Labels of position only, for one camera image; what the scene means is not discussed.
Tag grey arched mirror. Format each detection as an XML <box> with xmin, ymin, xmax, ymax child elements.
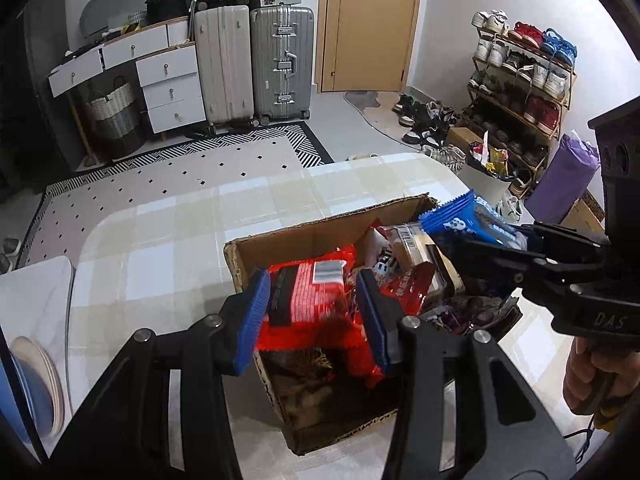
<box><xmin>79</xmin><ymin>0</ymin><xmax>158</xmax><ymax>39</ymax></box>

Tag wooden shoe rack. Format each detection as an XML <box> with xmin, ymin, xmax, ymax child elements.
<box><xmin>466</xmin><ymin>30</ymin><xmax>577</xmax><ymax>197</ymax></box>

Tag white sneakers pair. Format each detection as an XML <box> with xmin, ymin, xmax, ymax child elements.
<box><xmin>499</xmin><ymin>194</ymin><xmax>527</xmax><ymax>224</ymax></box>

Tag printed cardboard box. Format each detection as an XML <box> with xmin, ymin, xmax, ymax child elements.
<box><xmin>223</xmin><ymin>191</ymin><xmax>524</xmax><ymax>457</ymax></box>

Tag wooden door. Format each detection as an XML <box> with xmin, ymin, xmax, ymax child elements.
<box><xmin>314</xmin><ymin>0</ymin><xmax>426</xmax><ymax>94</ymax></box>

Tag blue cookie packet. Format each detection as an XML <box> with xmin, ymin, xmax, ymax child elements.
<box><xmin>418</xmin><ymin>189</ymin><xmax>529</xmax><ymax>252</ymax></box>

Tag shoe rack with shoes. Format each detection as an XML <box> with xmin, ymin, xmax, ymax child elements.
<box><xmin>470</xmin><ymin>9</ymin><xmax>577</xmax><ymax>191</ymax></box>

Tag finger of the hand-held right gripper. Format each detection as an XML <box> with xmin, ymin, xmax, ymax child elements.
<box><xmin>519</xmin><ymin>220</ymin><xmax>607</xmax><ymax>262</ymax></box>
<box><xmin>451</xmin><ymin>236</ymin><xmax>552</xmax><ymax>289</ymax></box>

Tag black storage box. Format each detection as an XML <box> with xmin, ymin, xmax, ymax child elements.
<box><xmin>145</xmin><ymin>0</ymin><xmax>194</xmax><ymax>27</ymax></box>

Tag patterned rug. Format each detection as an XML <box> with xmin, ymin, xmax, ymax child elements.
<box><xmin>14</xmin><ymin>121</ymin><xmax>334</xmax><ymax>267</ymax></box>

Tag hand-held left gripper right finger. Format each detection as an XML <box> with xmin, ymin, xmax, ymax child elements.
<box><xmin>356</xmin><ymin>269</ymin><xmax>576</xmax><ymax>480</ymax></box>

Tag white side table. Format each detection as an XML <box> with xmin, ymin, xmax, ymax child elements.
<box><xmin>0</xmin><ymin>254</ymin><xmax>77</xmax><ymax>461</ymax></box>

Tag wooden broom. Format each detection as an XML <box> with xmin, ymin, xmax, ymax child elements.
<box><xmin>66</xmin><ymin>91</ymin><xmax>102</xmax><ymax>169</ymax></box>

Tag woven laundry basket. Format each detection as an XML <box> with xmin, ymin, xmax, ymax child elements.
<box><xmin>81</xmin><ymin>75</ymin><xmax>147</xmax><ymax>157</ymax></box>

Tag silver suitcase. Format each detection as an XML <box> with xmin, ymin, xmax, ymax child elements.
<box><xmin>249</xmin><ymin>5</ymin><xmax>316</xmax><ymax>124</ymax></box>

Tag grey slippers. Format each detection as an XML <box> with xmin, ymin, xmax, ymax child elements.
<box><xmin>0</xmin><ymin>236</ymin><xmax>24</xmax><ymax>274</ymax></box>

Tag dark cabinet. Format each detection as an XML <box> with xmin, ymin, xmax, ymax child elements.
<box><xmin>19</xmin><ymin>0</ymin><xmax>87</xmax><ymax>178</ymax></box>

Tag white suitcase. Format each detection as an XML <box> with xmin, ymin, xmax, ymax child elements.
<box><xmin>193</xmin><ymin>4</ymin><xmax>257</xmax><ymax>127</ymax></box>

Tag blue bowl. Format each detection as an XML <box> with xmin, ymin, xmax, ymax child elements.
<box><xmin>0</xmin><ymin>354</ymin><xmax>54</xmax><ymax>447</ymax></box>

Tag small plain cardboard box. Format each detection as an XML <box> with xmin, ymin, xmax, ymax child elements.
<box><xmin>444</xmin><ymin>126</ymin><xmax>484</xmax><ymax>154</ymax></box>

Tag white drawer desk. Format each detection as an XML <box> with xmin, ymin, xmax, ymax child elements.
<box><xmin>47</xmin><ymin>16</ymin><xmax>209</xmax><ymax>142</ymax></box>

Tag person's right hand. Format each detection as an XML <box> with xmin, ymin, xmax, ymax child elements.
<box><xmin>563</xmin><ymin>336</ymin><xmax>629</xmax><ymax>417</ymax></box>

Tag open cardboard carton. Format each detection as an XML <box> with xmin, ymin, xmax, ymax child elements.
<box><xmin>559</xmin><ymin>191</ymin><xmax>607</xmax><ymax>237</ymax></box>

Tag purple yoga mat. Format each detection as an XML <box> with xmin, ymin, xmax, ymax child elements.
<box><xmin>524</xmin><ymin>131</ymin><xmax>602</xmax><ymax>224</ymax></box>

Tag scattered dark shoes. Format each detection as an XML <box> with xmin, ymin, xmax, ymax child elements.
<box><xmin>391</xmin><ymin>91</ymin><xmax>469</xmax><ymax>162</ymax></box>

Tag beige plate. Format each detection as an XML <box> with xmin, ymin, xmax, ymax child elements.
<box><xmin>10</xmin><ymin>335</ymin><xmax>67</xmax><ymax>439</ymax></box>

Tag black cable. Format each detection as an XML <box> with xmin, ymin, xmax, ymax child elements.
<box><xmin>564</xmin><ymin>414</ymin><xmax>597</xmax><ymax>464</ymax></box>

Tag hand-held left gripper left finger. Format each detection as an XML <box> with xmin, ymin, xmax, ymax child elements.
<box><xmin>47</xmin><ymin>267</ymin><xmax>272</xmax><ymax>480</ymax></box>

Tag red wafer packet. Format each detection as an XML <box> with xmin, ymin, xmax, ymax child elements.
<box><xmin>254</xmin><ymin>244</ymin><xmax>384</xmax><ymax>389</ymax></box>

